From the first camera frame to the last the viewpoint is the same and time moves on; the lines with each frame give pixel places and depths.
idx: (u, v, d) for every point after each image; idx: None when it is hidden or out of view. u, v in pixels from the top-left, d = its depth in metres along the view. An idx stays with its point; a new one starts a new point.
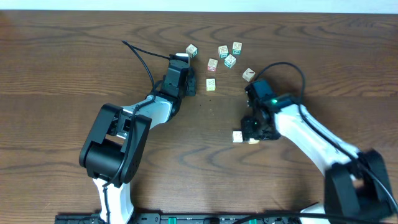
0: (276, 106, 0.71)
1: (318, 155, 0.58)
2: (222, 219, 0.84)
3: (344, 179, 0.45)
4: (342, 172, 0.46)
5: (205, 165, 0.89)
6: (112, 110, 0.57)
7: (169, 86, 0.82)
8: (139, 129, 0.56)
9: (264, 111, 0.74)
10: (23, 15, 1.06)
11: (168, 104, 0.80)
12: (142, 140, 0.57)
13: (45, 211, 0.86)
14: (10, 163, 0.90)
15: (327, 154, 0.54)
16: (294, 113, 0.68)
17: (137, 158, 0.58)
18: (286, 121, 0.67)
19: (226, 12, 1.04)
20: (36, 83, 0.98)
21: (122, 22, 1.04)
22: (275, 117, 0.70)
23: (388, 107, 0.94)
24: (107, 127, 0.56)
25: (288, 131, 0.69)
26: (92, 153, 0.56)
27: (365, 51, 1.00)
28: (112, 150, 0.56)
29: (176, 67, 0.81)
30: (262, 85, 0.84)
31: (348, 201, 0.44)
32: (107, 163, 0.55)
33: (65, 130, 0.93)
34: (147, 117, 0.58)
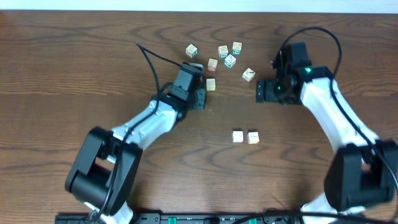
0: (307, 76, 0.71)
1: (334, 132, 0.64)
2: (222, 219, 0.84)
3: (356, 160, 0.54)
4: (356, 155, 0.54)
5: (205, 165, 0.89)
6: (100, 137, 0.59)
7: (177, 90, 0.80)
8: (126, 161, 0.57)
9: (293, 78, 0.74)
10: (23, 16, 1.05)
11: (172, 114, 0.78)
12: (130, 173, 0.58)
13: (45, 211, 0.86)
14: (10, 163, 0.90)
15: (346, 135, 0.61)
16: (324, 87, 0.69)
17: (125, 189, 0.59)
18: (316, 93, 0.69)
19: (227, 12, 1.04)
20: (36, 83, 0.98)
21: (122, 22, 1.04)
22: (304, 87, 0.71)
23: (388, 106, 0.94)
24: (94, 154, 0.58)
25: (313, 101, 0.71)
26: (80, 178, 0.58)
27: (365, 51, 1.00)
28: (99, 178, 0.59)
29: (188, 70, 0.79)
30: (300, 48, 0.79)
31: (353, 181, 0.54)
32: (93, 192, 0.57)
33: (65, 130, 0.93)
34: (135, 147, 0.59)
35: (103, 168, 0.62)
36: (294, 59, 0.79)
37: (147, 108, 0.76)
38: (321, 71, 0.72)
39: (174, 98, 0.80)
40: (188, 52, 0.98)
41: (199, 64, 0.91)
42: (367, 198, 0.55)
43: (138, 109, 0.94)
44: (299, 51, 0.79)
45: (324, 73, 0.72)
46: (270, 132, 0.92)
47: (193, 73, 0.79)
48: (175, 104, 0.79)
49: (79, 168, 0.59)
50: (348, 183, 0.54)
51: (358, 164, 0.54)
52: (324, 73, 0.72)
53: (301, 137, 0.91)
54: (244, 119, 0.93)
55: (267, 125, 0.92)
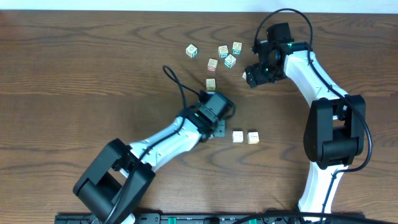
0: (289, 48, 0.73)
1: (310, 93, 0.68)
2: (222, 219, 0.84)
3: (328, 111, 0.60)
4: (329, 107, 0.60)
5: (205, 165, 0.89)
6: (117, 151, 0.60)
7: (207, 111, 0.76)
8: (136, 182, 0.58)
9: (277, 52, 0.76)
10: (23, 15, 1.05)
11: (194, 137, 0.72)
12: (137, 195, 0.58)
13: (45, 211, 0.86)
14: (10, 163, 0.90)
15: (319, 94, 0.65)
16: (303, 56, 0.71)
17: (130, 209, 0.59)
18: (294, 62, 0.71)
19: (227, 11, 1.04)
20: (36, 83, 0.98)
21: (122, 22, 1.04)
22: (285, 59, 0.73)
23: (388, 107, 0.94)
24: (107, 167, 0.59)
25: (291, 71, 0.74)
26: (89, 186, 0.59)
27: (365, 51, 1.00)
28: (106, 190, 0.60)
29: (223, 98, 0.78)
30: (283, 28, 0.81)
31: (325, 132, 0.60)
32: (100, 203, 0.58)
33: (65, 130, 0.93)
34: (149, 170, 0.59)
35: (112, 179, 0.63)
36: (278, 38, 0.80)
37: (171, 126, 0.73)
38: (301, 46, 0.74)
39: (201, 119, 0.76)
40: (188, 52, 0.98)
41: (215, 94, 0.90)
42: (338, 149, 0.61)
43: (139, 109, 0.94)
44: (283, 31, 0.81)
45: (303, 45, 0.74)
46: (270, 132, 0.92)
47: (227, 100, 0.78)
48: (200, 125, 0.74)
49: (91, 176, 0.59)
50: (321, 132, 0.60)
51: (329, 114, 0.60)
52: (303, 46, 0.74)
53: (301, 137, 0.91)
54: (244, 119, 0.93)
55: (268, 125, 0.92)
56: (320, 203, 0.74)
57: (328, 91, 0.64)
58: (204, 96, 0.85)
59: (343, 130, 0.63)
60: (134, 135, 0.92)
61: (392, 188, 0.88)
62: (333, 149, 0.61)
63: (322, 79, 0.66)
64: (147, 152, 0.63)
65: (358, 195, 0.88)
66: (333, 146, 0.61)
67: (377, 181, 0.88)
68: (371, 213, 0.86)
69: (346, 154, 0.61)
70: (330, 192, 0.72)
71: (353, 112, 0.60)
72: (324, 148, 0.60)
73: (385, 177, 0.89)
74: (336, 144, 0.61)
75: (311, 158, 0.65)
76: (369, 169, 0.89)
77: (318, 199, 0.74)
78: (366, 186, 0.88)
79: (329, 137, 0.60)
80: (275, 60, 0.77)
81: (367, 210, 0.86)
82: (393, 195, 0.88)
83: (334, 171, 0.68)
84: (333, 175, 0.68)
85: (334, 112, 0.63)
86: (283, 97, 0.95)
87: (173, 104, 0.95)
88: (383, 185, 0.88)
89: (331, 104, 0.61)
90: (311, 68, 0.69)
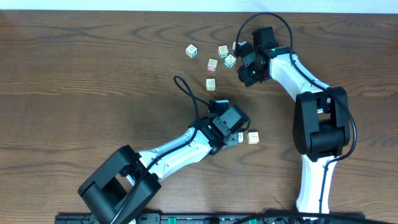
0: (273, 53, 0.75)
1: (295, 90, 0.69)
2: (222, 219, 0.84)
3: (311, 102, 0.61)
4: (311, 99, 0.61)
5: (205, 165, 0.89)
6: (127, 158, 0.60)
7: (221, 124, 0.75)
8: (142, 191, 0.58)
9: (262, 58, 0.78)
10: (23, 15, 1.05)
11: (205, 150, 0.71)
12: (140, 206, 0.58)
13: (45, 211, 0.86)
14: (10, 163, 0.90)
15: (302, 89, 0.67)
16: (286, 58, 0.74)
17: (131, 218, 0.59)
18: (278, 65, 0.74)
19: (226, 12, 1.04)
20: (36, 83, 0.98)
21: (122, 22, 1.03)
22: (270, 62, 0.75)
23: (388, 106, 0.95)
24: (115, 172, 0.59)
25: (277, 73, 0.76)
26: (94, 189, 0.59)
27: (365, 51, 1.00)
28: (111, 195, 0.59)
29: (240, 112, 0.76)
30: (267, 33, 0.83)
31: (311, 124, 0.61)
32: (102, 207, 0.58)
33: (65, 130, 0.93)
34: (155, 182, 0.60)
35: (117, 185, 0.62)
36: (263, 42, 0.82)
37: (183, 135, 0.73)
38: (285, 51, 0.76)
39: (214, 130, 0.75)
40: (188, 52, 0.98)
41: (226, 104, 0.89)
42: (327, 140, 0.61)
43: (139, 109, 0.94)
44: (268, 35, 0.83)
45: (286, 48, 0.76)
46: (270, 132, 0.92)
47: (241, 116, 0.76)
48: (212, 137, 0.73)
49: (97, 179, 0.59)
50: (308, 125, 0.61)
51: (314, 107, 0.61)
52: (286, 49, 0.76)
53: None
54: None
55: (267, 125, 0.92)
56: (318, 199, 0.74)
57: (311, 86, 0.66)
58: (213, 106, 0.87)
59: (330, 123, 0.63)
60: (134, 134, 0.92)
61: (392, 187, 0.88)
62: (321, 141, 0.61)
63: (305, 76, 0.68)
64: (156, 162, 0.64)
65: (358, 195, 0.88)
66: (321, 137, 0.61)
67: (377, 181, 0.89)
68: (371, 213, 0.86)
69: (334, 144, 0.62)
70: (325, 186, 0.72)
71: (336, 102, 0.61)
72: (313, 140, 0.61)
73: (385, 177, 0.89)
74: (323, 136, 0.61)
75: (301, 152, 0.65)
76: (369, 169, 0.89)
77: (314, 195, 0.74)
78: (366, 186, 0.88)
79: (316, 128, 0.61)
80: (260, 65, 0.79)
81: (367, 210, 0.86)
82: (393, 195, 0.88)
83: (325, 162, 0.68)
84: (324, 167, 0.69)
85: (318, 106, 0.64)
86: (283, 97, 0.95)
87: (173, 104, 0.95)
88: (383, 185, 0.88)
89: (314, 96, 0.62)
90: (293, 67, 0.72)
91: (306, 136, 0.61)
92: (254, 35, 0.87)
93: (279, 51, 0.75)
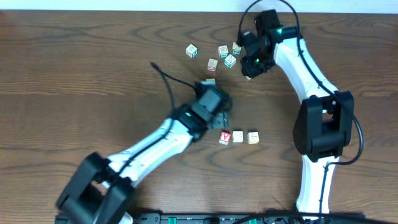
0: (280, 37, 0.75)
1: (301, 86, 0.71)
2: (222, 219, 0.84)
3: (317, 107, 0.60)
4: (317, 104, 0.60)
5: (205, 165, 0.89)
6: (92, 167, 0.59)
7: (199, 110, 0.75)
8: (116, 198, 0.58)
9: (267, 38, 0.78)
10: (23, 16, 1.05)
11: (184, 141, 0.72)
12: (118, 211, 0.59)
13: (45, 212, 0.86)
14: (10, 163, 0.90)
15: (310, 90, 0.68)
16: (293, 46, 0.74)
17: (114, 221, 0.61)
18: (286, 53, 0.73)
19: (227, 11, 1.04)
20: (36, 83, 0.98)
21: (121, 22, 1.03)
22: (276, 48, 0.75)
23: (388, 106, 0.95)
24: (85, 183, 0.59)
25: (281, 60, 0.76)
26: (71, 201, 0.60)
27: (364, 51, 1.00)
28: (88, 203, 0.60)
29: (217, 93, 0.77)
30: (270, 18, 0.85)
31: (314, 129, 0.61)
32: (82, 217, 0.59)
33: (65, 130, 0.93)
34: (129, 186, 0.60)
35: (96, 191, 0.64)
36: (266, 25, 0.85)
37: (158, 129, 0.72)
38: (291, 32, 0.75)
39: (192, 119, 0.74)
40: (188, 52, 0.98)
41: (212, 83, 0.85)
42: (328, 143, 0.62)
43: (138, 109, 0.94)
44: (270, 20, 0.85)
45: (293, 31, 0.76)
46: (270, 132, 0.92)
47: (221, 96, 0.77)
48: (191, 126, 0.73)
49: (72, 191, 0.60)
50: (310, 129, 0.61)
51: (319, 112, 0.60)
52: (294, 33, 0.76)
53: None
54: (244, 119, 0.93)
55: (267, 125, 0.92)
56: (318, 199, 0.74)
57: (318, 88, 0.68)
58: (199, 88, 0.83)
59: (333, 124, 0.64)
60: (134, 134, 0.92)
61: (392, 187, 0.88)
62: (322, 144, 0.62)
63: (313, 74, 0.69)
64: (129, 164, 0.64)
65: (358, 194, 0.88)
66: (322, 140, 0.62)
67: (377, 180, 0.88)
68: (371, 213, 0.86)
69: (334, 146, 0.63)
70: (325, 186, 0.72)
71: (342, 107, 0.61)
72: (314, 143, 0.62)
73: (385, 177, 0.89)
74: (325, 139, 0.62)
75: (301, 152, 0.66)
76: (369, 169, 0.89)
77: (314, 195, 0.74)
78: (366, 186, 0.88)
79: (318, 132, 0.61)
80: (264, 45, 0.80)
81: (367, 209, 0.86)
82: (393, 196, 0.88)
83: (326, 163, 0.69)
84: (324, 167, 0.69)
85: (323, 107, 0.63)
86: (283, 97, 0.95)
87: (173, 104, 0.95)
88: (383, 185, 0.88)
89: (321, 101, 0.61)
90: (301, 59, 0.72)
91: (308, 139, 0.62)
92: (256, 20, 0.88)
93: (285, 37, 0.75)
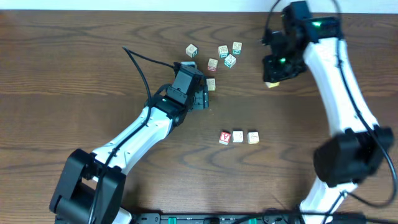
0: (314, 30, 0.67)
1: (334, 110, 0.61)
2: (223, 219, 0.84)
3: (350, 147, 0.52)
4: (350, 142, 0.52)
5: (205, 165, 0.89)
6: (79, 162, 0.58)
7: (175, 93, 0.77)
8: (107, 188, 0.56)
9: (299, 29, 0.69)
10: (23, 15, 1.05)
11: (166, 126, 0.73)
12: (113, 200, 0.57)
13: (45, 211, 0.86)
14: (10, 163, 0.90)
15: (344, 119, 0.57)
16: (332, 53, 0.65)
17: (111, 212, 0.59)
18: (322, 61, 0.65)
19: (227, 12, 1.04)
20: (37, 83, 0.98)
21: (122, 22, 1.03)
22: (309, 46, 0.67)
23: (388, 106, 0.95)
24: (74, 179, 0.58)
25: (315, 65, 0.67)
26: (65, 201, 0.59)
27: (364, 51, 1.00)
28: (83, 200, 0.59)
29: (189, 72, 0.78)
30: (300, 5, 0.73)
31: (341, 165, 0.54)
32: (78, 214, 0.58)
33: (65, 130, 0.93)
34: (118, 174, 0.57)
35: (89, 189, 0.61)
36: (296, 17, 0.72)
37: (137, 119, 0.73)
38: (329, 25, 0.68)
39: (171, 104, 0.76)
40: (188, 52, 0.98)
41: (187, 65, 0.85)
42: (351, 176, 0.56)
43: (138, 109, 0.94)
44: (301, 10, 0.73)
45: (333, 30, 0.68)
46: (270, 132, 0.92)
47: (193, 75, 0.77)
48: (170, 110, 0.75)
49: (62, 191, 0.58)
50: (337, 165, 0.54)
51: (352, 152, 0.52)
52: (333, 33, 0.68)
53: (301, 137, 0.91)
54: (244, 120, 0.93)
55: (267, 125, 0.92)
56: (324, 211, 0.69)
57: (356, 117, 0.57)
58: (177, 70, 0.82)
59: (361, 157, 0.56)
60: None
61: None
62: (346, 177, 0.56)
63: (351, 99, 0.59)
64: (114, 155, 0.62)
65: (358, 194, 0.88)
66: (346, 175, 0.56)
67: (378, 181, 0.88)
68: (371, 213, 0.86)
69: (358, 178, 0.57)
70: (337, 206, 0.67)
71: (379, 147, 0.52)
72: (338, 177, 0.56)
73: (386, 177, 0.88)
74: (350, 174, 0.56)
75: (321, 177, 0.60)
76: None
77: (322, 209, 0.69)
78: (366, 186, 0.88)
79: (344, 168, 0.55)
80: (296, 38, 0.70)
81: (367, 209, 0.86)
82: (393, 195, 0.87)
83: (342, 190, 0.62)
84: (340, 192, 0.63)
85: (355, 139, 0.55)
86: (283, 98, 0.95)
87: None
88: None
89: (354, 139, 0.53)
90: (339, 71, 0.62)
91: (333, 173, 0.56)
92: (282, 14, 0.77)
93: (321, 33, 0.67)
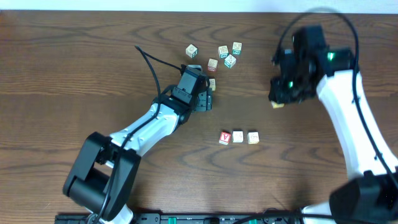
0: (329, 64, 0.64)
1: (351, 151, 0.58)
2: (223, 219, 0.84)
3: (370, 191, 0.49)
4: (370, 187, 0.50)
5: (206, 165, 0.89)
6: (98, 143, 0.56)
7: (180, 93, 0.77)
8: (124, 168, 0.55)
9: (311, 62, 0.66)
10: (23, 16, 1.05)
11: (173, 119, 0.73)
12: (128, 180, 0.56)
13: (45, 212, 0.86)
14: (10, 163, 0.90)
15: (364, 161, 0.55)
16: (348, 88, 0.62)
17: (122, 196, 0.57)
18: (337, 96, 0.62)
19: (227, 12, 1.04)
20: (37, 83, 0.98)
21: (121, 22, 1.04)
22: (323, 81, 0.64)
23: (388, 106, 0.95)
24: (92, 160, 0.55)
25: (329, 99, 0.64)
26: (79, 184, 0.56)
27: (364, 51, 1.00)
28: (97, 183, 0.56)
29: (194, 73, 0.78)
30: (313, 32, 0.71)
31: (361, 212, 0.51)
32: (91, 198, 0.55)
33: (65, 130, 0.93)
34: (134, 154, 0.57)
35: (101, 173, 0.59)
36: (310, 43, 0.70)
37: (147, 113, 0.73)
38: (344, 57, 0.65)
39: (177, 102, 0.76)
40: (188, 52, 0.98)
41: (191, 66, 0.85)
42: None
43: (139, 109, 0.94)
44: (315, 37, 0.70)
45: (348, 63, 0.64)
46: (270, 132, 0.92)
47: (197, 76, 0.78)
48: (177, 107, 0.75)
49: (78, 172, 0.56)
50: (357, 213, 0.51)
51: (372, 197, 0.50)
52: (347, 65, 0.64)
53: (301, 137, 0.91)
54: (244, 120, 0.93)
55: (267, 125, 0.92)
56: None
57: (376, 158, 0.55)
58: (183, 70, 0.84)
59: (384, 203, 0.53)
60: None
61: None
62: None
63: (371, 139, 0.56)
64: (129, 139, 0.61)
65: None
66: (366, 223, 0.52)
67: None
68: None
69: None
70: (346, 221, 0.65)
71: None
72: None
73: None
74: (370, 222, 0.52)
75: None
76: None
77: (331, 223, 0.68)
78: None
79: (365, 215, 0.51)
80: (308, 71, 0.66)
81: None
82: None
83: None
84: None
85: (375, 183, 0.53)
86: None
87: None
88: None
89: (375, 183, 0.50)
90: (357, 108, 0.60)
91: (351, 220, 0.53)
92: (295, 35, 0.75)
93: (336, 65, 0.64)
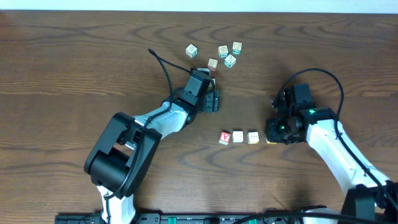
0: (312, 117, 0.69)
1: (342, 177, 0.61)
2: (222, 219, 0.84)
3: (365, 201, 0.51)
4: (365, 196, 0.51)
5: (205, 165, 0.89)
6: (123, 121, 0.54)
7: (186, 95, 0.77)
8: (147, 144, 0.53)
9: (298, 119, 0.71)
10: (23, 16, 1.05)
11: (183, 116, 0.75)
12: (149, 158, 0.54)
13: (45, 211, 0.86)
14: (10, 163, 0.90)
15: (355, 178, 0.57)
16: (329, 127, 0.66)
17: (142, 175, 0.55)
18: (321, 134, 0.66)
19: (227, 12, 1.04)
20: (37, 83, 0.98)
21: (121, 22, 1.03)
22: (308, 127, 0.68)
23: (388, 106, 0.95)
24: (116, 137, 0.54)
25: (316, 141, 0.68)
26: (100, 162, 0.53)
27: (364, 51, 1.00)
28: (119, 162, 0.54)
29: (199, 77, 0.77)
30: (302, 89, 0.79)
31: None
32: (112, 175, 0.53)
33: (65, 130, 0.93)
34: (157, 132, 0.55)
35: (120, 152, 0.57)
36: (298, 100, 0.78)
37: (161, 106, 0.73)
38: (325, 112, 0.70)
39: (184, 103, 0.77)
40: (188, 52, 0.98)
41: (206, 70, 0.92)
42: None
43: (139, 109, 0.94)
44: (303, 94, 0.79)
45: (327, 113, 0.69)
46: None
47: (203, 79, 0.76)
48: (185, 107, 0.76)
49: (101, 148, 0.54)
50: None
51: (369, 208, 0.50)
52: (328, 114, 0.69)
53: None
54: (244, 119, 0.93)
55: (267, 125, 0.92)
56: None
57: (365, 175, 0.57)
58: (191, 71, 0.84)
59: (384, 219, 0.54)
60: None
61: None
62: None
63: (357, 161, 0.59)
64: (150, 122, 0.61)
65: None
66: None
67: None
68: None
69: None
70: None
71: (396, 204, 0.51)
72: None
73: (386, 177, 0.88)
74: None
75: None
76: None
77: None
78: None
79: None
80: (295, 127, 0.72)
81: None
82: None
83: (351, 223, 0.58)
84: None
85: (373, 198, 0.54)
86: None
87: None
88: None
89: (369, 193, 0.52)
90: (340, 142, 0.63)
91: None
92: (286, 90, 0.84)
93: (319, 116, 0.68)
